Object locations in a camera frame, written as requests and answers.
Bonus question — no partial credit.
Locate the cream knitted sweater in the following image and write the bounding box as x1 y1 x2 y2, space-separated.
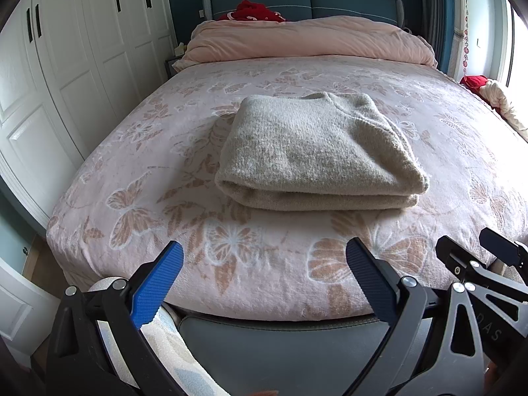
215 92 430 212

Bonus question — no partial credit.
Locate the white patterned slipper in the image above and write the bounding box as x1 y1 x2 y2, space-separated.
87 275 232 396

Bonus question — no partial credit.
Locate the pink butterfly bed blanket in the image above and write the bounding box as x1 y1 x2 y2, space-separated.
47 56 527 321

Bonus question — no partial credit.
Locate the red cloth by window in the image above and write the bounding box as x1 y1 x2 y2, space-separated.
460 75 488 96

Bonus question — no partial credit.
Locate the red bead window garland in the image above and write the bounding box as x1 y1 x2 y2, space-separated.
462 0 470 77

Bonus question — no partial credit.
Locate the pink folded duvet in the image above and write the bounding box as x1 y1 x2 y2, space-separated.
173 15 438 73

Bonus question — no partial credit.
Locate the white wardrobe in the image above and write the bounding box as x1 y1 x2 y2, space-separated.
1 0 176 226

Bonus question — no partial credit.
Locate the teal upholstered headboard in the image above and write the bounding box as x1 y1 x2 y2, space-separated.
202 0 405 28

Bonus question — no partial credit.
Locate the red pillow at headboard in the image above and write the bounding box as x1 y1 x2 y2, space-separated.
219 0 286 22

